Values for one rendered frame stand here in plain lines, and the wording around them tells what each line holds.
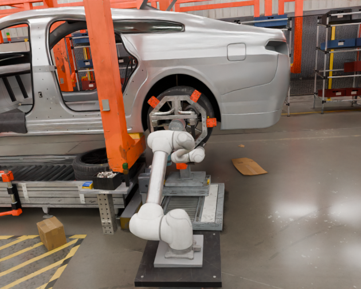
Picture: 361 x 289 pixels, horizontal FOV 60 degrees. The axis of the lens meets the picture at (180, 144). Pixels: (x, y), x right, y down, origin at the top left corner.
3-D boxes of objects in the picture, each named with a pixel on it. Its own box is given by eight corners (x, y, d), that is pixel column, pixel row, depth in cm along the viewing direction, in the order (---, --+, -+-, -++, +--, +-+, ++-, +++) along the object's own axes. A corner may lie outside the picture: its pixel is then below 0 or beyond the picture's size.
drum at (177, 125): (186, 129, 306) (185, 115, 301) (183, 136, 286) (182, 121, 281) (172, 130, 308) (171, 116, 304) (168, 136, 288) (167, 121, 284)
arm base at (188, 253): (200, 260, 189) (199, 253, 187) (164, 258, 193) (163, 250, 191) (202, 241, 206) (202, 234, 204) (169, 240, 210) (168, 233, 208)
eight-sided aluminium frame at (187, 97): (208, 149, 308) (205, 93, 292) (207, 151, 302) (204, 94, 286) (154, 150, 317) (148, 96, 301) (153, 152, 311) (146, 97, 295)
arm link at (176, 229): (190, 252, 189) (188, 220, 181) (161, 249, 193) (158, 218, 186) (195, 235, 204) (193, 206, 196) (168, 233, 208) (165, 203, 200)
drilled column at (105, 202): (117, 228, 291) (110, 187, 278) (113, 234, 281) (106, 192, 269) (107, 228, 292) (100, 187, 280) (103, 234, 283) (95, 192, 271)
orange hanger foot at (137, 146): (146, 148, 345) (142, 117, 334) (132, 166, 295) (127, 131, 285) (132, 148, 348) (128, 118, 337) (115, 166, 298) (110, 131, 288)
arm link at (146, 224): (158, 238, 187) (124, 235, 192) (164, 243, 201) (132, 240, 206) (175, 125, 220) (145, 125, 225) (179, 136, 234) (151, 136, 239)
